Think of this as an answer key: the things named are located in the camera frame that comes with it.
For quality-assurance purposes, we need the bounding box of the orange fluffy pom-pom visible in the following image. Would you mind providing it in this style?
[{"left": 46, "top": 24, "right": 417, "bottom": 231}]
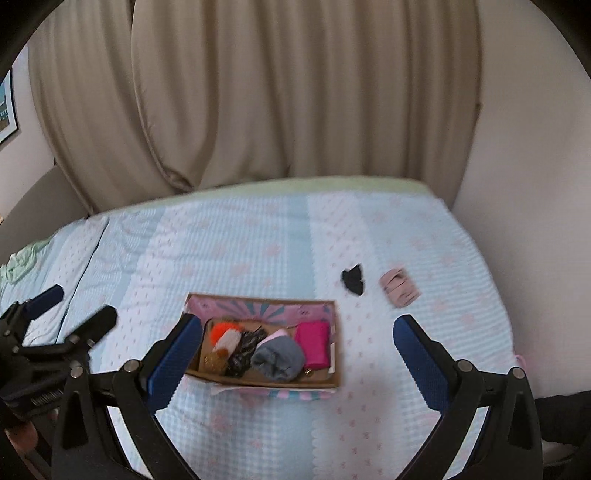
[{"left": 210, "top": 322, "right": 242, "bottom": 357}]

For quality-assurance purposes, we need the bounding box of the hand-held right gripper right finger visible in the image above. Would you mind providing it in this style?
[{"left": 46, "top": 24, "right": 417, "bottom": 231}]
[{"left": 392, "top": 314, "right": 544, "bottom": 480}]

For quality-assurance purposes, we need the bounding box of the dark patterned scrunchie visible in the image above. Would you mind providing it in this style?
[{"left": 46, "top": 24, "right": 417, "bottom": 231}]
[{"left": 225, "top": 329, "right": 267, "bottom": 380}]

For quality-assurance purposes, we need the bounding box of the person's left hand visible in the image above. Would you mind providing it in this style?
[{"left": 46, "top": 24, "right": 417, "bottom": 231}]
[{"left": 6, "top": 421, "right": 40, "bottom": 463}]

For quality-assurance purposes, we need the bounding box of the light blue printed blanket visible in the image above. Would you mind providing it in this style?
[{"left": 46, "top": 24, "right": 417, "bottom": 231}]
[{"left": 0, "top": 187, "right": 528, "bottom": 480}]

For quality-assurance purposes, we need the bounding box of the framed wall picture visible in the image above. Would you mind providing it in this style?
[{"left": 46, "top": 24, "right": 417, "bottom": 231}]
[{"left": 0, "top": 69, "right": 20, "bottom": 147}]

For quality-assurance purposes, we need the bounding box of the brown cookie plush charm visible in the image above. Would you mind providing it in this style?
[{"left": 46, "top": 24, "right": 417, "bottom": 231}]
[{"left": 203, "top": 352, "right": 230, "bottom": 375}]

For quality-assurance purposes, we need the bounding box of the black small cloth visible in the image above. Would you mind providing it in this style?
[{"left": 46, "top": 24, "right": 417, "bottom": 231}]
[{"left": 341, "top": 263, "right": 366, "bottom": 296}]

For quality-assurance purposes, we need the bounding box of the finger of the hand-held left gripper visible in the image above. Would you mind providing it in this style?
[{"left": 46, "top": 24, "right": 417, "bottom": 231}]
[
  {"left": 68, "top": 305, "right": 118, "bottom": 347},
  {"left": 23, "top": 284, "right": 65, "bottom": 320}
]

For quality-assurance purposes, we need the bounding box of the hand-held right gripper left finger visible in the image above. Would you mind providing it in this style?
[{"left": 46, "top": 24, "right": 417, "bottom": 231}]
[{"left": 52, "top": 313, "right": 205, "bottom": 480}]

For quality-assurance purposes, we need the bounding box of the dusty pink folded cloth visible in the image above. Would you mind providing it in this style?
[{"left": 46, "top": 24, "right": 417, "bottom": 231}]
[{"left": 379, "top": 267, "right": 422, "bottom": 308}]

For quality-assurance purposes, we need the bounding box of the beige curtain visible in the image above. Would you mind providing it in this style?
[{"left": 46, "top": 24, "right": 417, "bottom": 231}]
[{"left": 28, "top": 0, "right": 484, "bottom": 216}]

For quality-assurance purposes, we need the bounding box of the magenta zip pouch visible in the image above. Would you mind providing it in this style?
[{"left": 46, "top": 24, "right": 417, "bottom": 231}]
[{"left": 294, "top": 322, "right": 332, "bottom": 370}]

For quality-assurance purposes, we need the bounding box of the grey sock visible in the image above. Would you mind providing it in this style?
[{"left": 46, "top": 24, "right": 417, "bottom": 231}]
[{"left": 252, "top": 335, "right": 306, "bottom": 382}]

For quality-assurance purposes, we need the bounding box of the beige headboard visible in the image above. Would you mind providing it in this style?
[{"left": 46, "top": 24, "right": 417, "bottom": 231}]
[{"left": 0, "top": 164, "right": 89, "bottom": 265}]

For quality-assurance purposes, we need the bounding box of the pale green crumpled cloth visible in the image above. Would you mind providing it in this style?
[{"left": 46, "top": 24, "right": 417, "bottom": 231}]
[{"left": 0, "top": 239, "right": 52, "bottom": 283}]

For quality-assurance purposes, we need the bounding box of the dark cloth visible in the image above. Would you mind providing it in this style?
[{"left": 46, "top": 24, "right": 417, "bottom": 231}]
[{"left": 534, "top": 392, "right": 591, "bottom": 464}]

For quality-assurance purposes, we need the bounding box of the cardboard box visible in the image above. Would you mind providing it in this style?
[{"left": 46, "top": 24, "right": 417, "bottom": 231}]
[{"left": 185, "top": 292, "right": 345, "bottom": 400}]

